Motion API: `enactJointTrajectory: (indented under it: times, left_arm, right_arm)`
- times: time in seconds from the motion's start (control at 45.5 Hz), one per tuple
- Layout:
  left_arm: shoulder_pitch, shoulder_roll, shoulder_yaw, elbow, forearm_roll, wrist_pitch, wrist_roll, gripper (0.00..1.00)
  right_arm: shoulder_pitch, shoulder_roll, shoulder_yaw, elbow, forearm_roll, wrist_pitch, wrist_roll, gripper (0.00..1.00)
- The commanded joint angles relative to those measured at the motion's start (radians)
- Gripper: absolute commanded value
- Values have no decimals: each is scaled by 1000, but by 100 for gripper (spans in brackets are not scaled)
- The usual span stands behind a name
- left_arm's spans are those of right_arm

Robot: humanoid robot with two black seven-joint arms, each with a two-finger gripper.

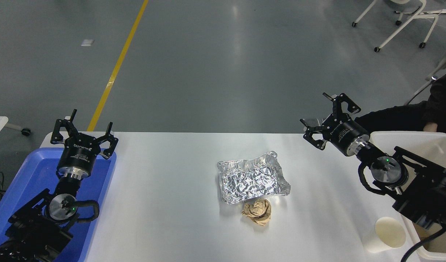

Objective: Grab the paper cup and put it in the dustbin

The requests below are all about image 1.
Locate crumpled foil tray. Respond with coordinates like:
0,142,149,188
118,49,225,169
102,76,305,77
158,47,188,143
217,151,291,205

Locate white paper cup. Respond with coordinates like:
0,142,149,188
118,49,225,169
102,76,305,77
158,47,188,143
362,217,407,253

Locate large pale plastic bin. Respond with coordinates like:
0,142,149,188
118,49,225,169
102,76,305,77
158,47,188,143
368,131,446,262

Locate crumpled tan paper ball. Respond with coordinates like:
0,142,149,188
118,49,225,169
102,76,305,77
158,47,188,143
241,198,272,227

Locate person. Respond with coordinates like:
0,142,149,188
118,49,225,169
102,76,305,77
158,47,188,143
355,67,446,140

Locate white wheeled chair base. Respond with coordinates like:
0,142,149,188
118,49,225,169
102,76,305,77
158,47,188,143
352,0,442,53

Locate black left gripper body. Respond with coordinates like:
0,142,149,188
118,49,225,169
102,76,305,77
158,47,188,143
57,132,101,172

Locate blue plastic tray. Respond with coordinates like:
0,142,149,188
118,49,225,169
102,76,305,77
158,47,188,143
0,147,117,262

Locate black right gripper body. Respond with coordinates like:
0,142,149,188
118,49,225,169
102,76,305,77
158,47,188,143
321,113,369,156

